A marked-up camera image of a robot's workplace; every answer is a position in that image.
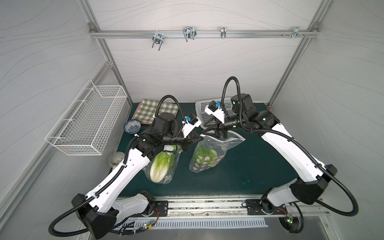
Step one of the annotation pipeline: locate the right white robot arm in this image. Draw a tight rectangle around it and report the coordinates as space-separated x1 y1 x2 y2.
204 94 337 215

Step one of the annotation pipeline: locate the chinese cabbage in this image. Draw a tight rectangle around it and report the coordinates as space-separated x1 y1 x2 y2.
170 145 182 153
192 147 219 171
150 152 175 184

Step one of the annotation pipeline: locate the striped ceramic mug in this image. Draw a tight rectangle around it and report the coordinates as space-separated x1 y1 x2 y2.
109 152 125 169

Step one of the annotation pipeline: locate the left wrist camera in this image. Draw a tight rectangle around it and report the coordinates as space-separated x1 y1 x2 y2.
182 114 202 139

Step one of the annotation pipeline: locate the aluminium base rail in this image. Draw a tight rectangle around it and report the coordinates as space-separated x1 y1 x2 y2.
86 194 331 218

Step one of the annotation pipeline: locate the metal hook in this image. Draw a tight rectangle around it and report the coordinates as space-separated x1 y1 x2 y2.
221 27 227 39
282 27 309 39
183 27 197 42
152 33 164 51

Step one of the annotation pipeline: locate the green checkered cloth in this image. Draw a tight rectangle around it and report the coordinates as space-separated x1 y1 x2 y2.
132 99 179 125

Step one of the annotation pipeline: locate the left black corrugated cable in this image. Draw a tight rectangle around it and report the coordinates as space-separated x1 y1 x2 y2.
48 94 185 238

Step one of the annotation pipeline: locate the pink dotted zipper bag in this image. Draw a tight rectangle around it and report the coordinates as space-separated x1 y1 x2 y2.
189 130 246 173

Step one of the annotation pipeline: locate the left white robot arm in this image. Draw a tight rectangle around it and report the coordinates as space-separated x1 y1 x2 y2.
69 113 203 239

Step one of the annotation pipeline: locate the white wire wall basket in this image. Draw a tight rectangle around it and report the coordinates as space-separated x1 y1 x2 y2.
45 80 127 156

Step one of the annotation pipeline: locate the white plastic basket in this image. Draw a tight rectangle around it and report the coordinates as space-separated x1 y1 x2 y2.
194 98 238 130

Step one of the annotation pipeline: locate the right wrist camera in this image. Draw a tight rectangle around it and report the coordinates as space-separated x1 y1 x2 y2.
205 101 226 124

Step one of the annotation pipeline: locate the blue white porcelain bowl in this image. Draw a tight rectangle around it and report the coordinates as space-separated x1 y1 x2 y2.
124 119 142 134

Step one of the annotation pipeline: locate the clear blue zipper bag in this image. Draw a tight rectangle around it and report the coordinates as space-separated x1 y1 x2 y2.
143 146 183 185

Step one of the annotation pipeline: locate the black corrugated cable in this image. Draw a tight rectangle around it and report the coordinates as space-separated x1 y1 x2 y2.
220 76 359 234
48 94 185 238

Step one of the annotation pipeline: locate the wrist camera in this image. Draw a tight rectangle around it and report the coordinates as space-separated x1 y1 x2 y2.
205 101 226 124
182 114 202 139

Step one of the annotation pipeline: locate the right black corrugated cable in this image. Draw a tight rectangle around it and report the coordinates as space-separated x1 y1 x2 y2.
220 76 359 234

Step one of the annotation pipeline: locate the aluminium top rail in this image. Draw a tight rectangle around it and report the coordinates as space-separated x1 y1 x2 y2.
90 28 321 39

